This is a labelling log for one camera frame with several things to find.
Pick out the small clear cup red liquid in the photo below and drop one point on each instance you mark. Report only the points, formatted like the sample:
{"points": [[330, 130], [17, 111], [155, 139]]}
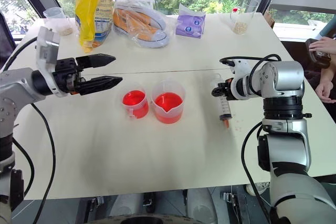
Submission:
{"points": [[134, 108]]}

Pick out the grey rounded robot leg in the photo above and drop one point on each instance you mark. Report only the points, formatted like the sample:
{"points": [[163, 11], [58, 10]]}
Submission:
{"points": [[200, 205], [126, 207]]}

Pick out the clear plastic syringe orange tip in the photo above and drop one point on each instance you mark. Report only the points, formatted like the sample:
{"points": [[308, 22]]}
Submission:
{"points": [[225, 108]]}

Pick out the yellow blue snack bag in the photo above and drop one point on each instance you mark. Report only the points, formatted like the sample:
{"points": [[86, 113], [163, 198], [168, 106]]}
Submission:
{"points": [[89, 11]]}

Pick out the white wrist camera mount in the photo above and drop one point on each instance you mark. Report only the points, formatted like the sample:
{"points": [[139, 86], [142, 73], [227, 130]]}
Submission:
{"points": [[46, 51], [240, 68]]}

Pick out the orange canvas shoe white sole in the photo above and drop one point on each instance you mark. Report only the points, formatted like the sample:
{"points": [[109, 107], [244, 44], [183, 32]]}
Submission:
{"points": [[155, 41], [136, 15]]}

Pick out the large clear cup red liquid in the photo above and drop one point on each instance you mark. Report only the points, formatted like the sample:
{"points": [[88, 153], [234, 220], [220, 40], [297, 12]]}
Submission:
{"points": [[168, 113]]}

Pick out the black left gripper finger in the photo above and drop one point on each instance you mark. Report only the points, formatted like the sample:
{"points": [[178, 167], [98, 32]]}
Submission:
{"points": [[95, 60], [102, 83]]}

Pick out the white sneaker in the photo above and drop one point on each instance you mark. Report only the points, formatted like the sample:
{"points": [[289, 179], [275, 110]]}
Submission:
{"points": [[258, 187]]}

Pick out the tall clear glass with grains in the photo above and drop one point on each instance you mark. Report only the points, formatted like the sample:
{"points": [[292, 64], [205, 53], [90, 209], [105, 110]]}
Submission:
{"points": [[240, 24]]}

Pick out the black panel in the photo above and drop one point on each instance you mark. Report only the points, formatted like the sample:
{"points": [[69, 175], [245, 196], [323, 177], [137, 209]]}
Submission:
{"points": [[5, 43]]}

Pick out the clear measuring cup with grains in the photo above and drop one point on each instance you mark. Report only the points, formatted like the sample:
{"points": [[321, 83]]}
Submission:
{"points": [[61, 24]]}

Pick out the bystander bare hand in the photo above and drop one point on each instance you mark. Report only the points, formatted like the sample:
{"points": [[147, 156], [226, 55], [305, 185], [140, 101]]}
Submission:
{"points": [[325, 91]]}

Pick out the teal chair back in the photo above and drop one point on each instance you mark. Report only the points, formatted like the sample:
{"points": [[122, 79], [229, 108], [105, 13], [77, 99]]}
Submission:
{"points": [[328, 30]]}

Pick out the small red cap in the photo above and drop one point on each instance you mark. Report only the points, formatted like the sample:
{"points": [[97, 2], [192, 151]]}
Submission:
{"points": [[235, 10]]}

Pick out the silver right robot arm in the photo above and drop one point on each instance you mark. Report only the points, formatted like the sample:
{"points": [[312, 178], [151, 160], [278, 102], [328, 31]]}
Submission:
{"points": [[286, 75]]}

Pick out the purple tissue pack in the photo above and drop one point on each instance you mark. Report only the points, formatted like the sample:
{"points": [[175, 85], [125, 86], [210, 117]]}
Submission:
{"points": [[190, 26]]}

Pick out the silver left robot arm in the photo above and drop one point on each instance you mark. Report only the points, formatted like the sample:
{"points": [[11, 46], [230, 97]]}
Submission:
{"points": [[15, 83]]}

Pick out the metal table clamp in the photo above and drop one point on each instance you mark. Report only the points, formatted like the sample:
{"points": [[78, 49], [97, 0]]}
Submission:
{"points": [[229, 197], [97, 201]]}

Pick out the black handheld object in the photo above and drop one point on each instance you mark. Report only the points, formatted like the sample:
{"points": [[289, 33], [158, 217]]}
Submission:
{"points": [[316, 56]]}

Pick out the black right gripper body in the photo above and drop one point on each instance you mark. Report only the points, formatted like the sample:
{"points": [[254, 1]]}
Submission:
{"points": [[227, 89]]}

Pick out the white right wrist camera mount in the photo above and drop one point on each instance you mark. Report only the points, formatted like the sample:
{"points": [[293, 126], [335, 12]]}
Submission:
{"points": [[240, 68]]}

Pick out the orange sneakers in plastic bag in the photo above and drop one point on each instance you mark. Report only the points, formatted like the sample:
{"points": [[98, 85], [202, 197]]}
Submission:
{"points": [[136, 3]]}

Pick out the bystander hand on black object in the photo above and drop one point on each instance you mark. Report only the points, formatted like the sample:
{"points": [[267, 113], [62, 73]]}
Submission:
{"points": [[324, 45]]}

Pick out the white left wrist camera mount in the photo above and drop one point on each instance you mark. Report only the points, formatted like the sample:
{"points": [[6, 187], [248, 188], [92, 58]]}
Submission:
{"points": [[46, 51]]}

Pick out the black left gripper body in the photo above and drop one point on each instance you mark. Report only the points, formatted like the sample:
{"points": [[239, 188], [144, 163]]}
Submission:
{"points": [[65, 74]]}

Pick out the bystander bare forearm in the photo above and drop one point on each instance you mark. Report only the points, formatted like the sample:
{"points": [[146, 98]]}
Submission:
{"points": [[330, 70]]}

